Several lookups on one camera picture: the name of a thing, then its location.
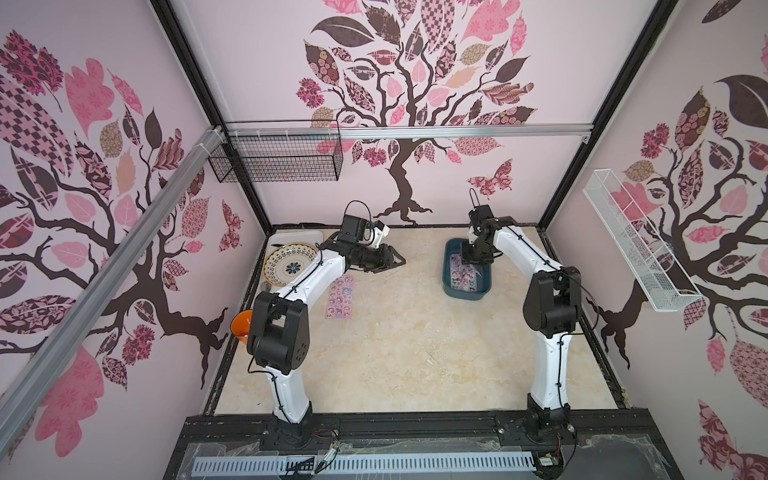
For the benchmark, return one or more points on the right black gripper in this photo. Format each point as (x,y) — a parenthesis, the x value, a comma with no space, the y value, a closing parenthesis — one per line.
(475,254)

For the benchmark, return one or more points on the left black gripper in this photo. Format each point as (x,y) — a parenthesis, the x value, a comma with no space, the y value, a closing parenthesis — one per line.
(383,259)

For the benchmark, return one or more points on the teal plastic storage box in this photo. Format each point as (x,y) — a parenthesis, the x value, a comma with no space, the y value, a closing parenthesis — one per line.
(484,274)

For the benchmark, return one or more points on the pink sticker sheet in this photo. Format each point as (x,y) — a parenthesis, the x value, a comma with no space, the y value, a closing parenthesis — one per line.
(340,299)

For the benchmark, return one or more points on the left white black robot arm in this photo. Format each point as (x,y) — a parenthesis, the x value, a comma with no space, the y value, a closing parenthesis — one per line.
(279,333)

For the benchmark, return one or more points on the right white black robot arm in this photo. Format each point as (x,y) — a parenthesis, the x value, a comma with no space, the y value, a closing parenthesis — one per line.
(551,307)

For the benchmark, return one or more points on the patterned ceramic plate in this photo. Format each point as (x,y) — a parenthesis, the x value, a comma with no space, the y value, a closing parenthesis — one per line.
(285,263)

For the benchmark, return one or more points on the orange cup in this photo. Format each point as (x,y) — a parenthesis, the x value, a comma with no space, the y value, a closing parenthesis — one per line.
(240,326)

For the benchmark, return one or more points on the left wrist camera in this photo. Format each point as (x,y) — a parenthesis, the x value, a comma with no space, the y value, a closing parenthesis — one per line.
(379,232)

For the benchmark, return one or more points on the black wire basket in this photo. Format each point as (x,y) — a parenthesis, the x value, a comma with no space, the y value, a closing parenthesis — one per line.
(262,151)

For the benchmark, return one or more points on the aluminium rail back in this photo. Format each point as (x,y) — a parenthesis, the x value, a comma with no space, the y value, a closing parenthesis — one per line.
(407,132)

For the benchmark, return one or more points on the aluminium rail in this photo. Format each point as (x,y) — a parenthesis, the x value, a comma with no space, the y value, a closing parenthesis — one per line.
(407,132)
(28,390)

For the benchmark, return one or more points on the white wire shelf basket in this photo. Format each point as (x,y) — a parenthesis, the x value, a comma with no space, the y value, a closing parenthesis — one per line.
(624,210)

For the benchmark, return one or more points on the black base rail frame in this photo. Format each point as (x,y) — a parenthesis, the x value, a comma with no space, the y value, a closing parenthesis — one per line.
(594,444)

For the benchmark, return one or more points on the white slotted cable duct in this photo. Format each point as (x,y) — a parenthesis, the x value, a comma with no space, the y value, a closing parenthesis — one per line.
(361,464)

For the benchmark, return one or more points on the aluminium rail left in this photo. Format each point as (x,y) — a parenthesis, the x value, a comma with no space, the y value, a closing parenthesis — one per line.
(28,390)

